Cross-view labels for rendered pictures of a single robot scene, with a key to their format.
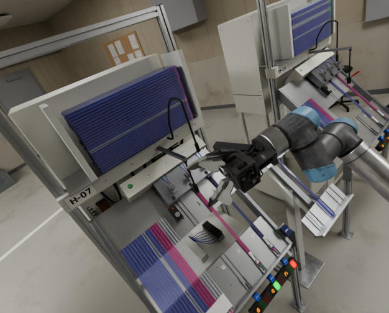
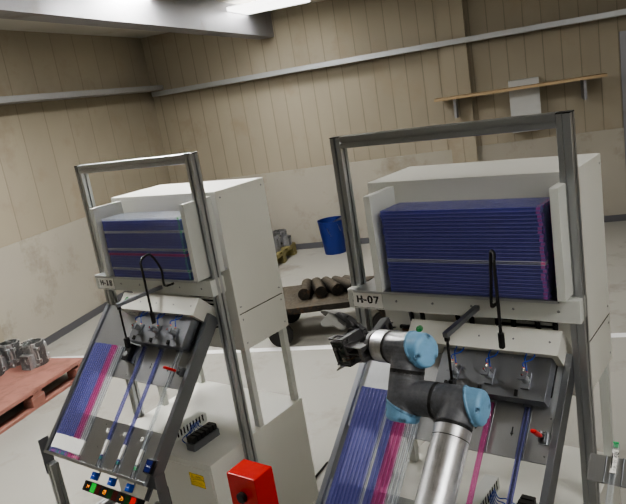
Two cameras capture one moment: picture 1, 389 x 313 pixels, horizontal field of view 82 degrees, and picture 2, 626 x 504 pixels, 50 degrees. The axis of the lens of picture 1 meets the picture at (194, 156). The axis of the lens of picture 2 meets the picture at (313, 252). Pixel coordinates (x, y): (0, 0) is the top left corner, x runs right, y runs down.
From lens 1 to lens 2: 1.49 m
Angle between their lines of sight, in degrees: 63
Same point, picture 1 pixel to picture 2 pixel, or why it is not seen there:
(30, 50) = (388, 137)
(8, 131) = (345, 202)
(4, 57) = (367, 138)
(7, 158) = not seen: hidden behind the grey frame
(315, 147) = (393, 376)
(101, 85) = (466, 188)
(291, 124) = (392, 338)
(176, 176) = (477, 363)
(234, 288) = not seen: outside the picture
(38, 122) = not seen: hidden behind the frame
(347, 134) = (446, 402)
